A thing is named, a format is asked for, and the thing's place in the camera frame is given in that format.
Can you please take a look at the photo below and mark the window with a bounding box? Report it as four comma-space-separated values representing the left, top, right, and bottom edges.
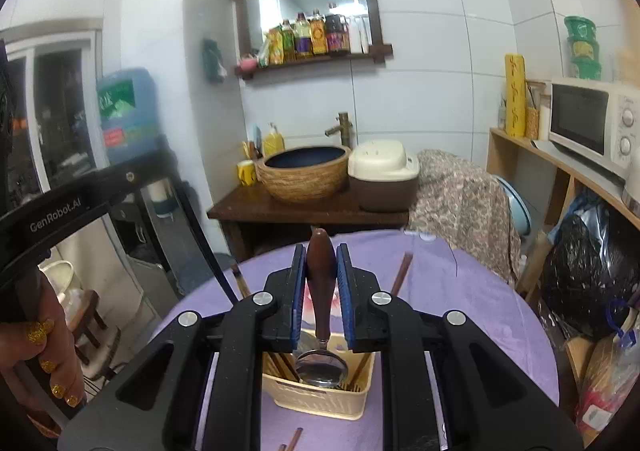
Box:
0, 18, 104, 212

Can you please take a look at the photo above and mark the dark wooden vanity table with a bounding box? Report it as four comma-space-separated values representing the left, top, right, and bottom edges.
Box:
207, 185, 411, 263

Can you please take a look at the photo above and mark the yellow mug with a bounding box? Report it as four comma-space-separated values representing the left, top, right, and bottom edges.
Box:
237, 160, 259, 187

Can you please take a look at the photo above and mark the wooden handled metal spoon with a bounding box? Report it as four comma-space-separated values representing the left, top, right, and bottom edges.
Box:
295, 227, 349, 388

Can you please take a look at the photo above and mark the yellow soap bottle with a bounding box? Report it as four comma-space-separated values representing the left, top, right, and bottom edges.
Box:
263, 122, 285, 158

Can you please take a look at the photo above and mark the purple label bottle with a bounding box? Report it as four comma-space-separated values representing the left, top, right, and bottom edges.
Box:
294, 13, 314, 57

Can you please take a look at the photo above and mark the white bottle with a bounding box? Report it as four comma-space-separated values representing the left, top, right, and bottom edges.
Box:
349, 15, 371, 54

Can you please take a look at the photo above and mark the bunch of wooden chopsticks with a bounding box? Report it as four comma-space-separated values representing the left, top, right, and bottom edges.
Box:
231, 253, 414, 451

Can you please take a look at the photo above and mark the wooden framed mirror shelf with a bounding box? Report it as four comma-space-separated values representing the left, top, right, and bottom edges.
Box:
229, 0, 394, 80

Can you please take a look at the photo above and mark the wooden shelf unit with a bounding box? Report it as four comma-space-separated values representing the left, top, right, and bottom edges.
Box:
487, 127, 640, 451

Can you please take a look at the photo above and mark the black plastic bag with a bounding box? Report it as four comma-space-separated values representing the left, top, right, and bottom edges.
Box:
542, 215, 640, 338

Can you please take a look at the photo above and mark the water dispenser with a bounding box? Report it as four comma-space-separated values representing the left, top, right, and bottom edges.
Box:
107, 176, 221, 304

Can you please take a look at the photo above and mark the beige perforated cutlery holder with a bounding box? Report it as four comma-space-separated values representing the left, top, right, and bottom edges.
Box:
261, 331, 376, 421

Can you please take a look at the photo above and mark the yellow green snack packet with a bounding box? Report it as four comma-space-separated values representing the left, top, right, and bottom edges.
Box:
257, 28, 284, 67

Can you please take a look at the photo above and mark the floral patterned cloth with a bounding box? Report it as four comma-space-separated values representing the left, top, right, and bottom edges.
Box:
402, 149, 521, 283

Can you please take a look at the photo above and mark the glass jar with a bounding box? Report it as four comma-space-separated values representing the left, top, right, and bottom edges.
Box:
525, 81, 546, 141

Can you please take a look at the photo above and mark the blue plastic basin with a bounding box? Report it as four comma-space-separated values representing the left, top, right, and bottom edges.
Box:
492, 175, 526, 237

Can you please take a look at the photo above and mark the woven sink basin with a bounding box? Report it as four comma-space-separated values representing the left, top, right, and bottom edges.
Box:
256, 146, 353, 204

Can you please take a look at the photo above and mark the person's left hand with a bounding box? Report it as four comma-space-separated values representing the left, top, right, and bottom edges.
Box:
0, 276, 87, 437

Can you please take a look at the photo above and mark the dark sauce bottle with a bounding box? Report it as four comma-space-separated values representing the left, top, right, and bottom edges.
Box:
325, 3, 350, 54

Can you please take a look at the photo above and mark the orange label bottle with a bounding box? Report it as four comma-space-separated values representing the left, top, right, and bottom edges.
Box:
310, 10, 329, 56

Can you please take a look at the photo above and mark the beige brown rice cooker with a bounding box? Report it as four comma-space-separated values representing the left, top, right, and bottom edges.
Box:
347, 141, 420, 213

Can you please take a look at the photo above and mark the purple floral tablecloth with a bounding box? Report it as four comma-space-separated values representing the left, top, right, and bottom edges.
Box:
150, 230, 560, 451

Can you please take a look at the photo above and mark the white microwave oven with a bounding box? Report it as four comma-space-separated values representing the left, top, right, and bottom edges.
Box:
548, 77, 640, 180

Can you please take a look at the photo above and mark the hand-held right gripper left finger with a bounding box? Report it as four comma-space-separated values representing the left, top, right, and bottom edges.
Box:
57, 243, 307, 451

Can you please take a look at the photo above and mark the blue water jug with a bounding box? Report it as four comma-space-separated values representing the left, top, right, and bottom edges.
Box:
96, 67, 156, 164

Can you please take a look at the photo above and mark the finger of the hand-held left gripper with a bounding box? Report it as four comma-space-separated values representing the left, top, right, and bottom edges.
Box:
169, 163, 240, 305

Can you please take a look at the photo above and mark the clear bag of packets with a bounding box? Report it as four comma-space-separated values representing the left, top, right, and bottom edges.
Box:
575, 303, 640, 448

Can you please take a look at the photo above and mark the tall yellow packet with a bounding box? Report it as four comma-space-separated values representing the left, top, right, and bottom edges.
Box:
504, 54, 528, 140

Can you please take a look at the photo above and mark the dark wooden stool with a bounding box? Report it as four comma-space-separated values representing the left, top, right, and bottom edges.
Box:
64, 288, 109, 368

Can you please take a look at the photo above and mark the bronze faucet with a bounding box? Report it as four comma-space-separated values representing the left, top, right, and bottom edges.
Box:
325, 112, 354, 148

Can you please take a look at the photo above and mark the yellow oil bottle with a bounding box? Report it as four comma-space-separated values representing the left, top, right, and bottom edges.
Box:
280, 20, 297, 62

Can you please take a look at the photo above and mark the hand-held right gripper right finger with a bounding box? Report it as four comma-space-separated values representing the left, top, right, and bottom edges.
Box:
336, 243, 584, 451

